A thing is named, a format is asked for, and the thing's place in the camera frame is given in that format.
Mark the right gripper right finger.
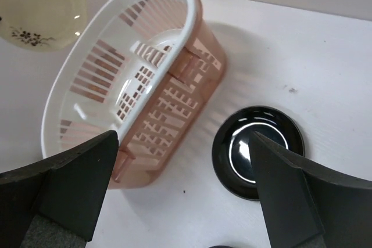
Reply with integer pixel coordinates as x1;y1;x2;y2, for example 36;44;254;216
249;132;371;247

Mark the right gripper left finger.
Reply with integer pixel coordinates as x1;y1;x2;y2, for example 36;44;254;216
1;130;119;247

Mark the cream plate with dark patch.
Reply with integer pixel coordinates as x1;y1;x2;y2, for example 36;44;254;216
1;0;87;52

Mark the black plate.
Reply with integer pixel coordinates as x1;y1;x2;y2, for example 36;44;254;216
212;106;305;201

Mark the white pink dish rack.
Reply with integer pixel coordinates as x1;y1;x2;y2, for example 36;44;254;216
41;0;227;189

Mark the blue white patterned plate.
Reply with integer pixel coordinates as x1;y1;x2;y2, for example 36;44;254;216
208;244;237;248

